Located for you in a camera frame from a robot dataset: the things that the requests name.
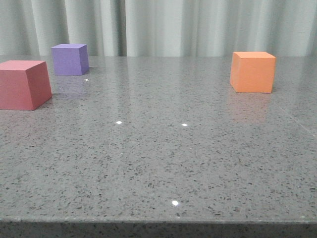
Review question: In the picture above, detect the pale green curtain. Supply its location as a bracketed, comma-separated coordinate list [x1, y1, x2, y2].
[0, 0, 317, 57]

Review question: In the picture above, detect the purple foam cube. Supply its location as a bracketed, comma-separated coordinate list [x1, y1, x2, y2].
[51, 44, 89, 75]

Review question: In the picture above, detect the orange foam cube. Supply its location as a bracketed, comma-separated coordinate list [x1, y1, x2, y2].
[230, 52, 276, 93]

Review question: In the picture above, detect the red foam cube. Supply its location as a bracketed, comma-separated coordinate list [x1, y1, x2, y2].
[0, 60, 52, 110]

